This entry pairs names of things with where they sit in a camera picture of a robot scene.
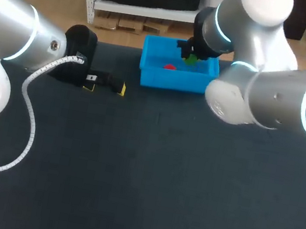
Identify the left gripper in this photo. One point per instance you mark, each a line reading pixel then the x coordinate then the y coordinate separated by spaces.
pixel 76 53

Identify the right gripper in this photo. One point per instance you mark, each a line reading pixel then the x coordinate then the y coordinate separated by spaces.
pixel 198 30

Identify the green cube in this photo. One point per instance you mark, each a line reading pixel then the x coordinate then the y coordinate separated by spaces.
pixel 191 60

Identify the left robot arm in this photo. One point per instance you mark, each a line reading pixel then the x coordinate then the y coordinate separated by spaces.
pixel 4 35

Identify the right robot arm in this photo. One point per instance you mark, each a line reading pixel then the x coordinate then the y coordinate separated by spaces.
pixel 278 92

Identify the red cube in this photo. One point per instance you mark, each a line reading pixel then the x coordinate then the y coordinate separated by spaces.
pixel 169 66

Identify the cardboard box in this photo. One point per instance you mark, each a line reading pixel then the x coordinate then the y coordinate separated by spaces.
pixel 130 24
pixel 156 27
pixel 105 20

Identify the blue plastic bin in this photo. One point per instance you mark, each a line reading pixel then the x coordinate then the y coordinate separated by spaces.
pixel 174 78

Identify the white shelf rack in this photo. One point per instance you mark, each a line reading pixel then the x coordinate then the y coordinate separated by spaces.
pixel 135 10

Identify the black cabinet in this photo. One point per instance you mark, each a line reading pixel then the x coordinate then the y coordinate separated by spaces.
pixel 298 21

